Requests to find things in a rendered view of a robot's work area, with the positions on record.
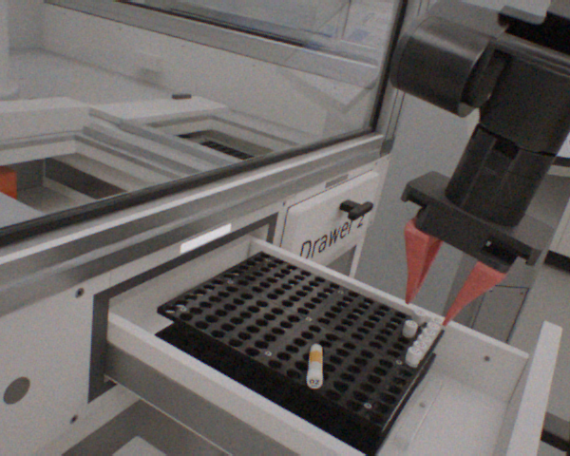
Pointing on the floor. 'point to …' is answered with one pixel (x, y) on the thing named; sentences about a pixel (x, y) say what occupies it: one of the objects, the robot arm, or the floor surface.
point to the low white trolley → (139, 448)
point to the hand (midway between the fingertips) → (430, 304)
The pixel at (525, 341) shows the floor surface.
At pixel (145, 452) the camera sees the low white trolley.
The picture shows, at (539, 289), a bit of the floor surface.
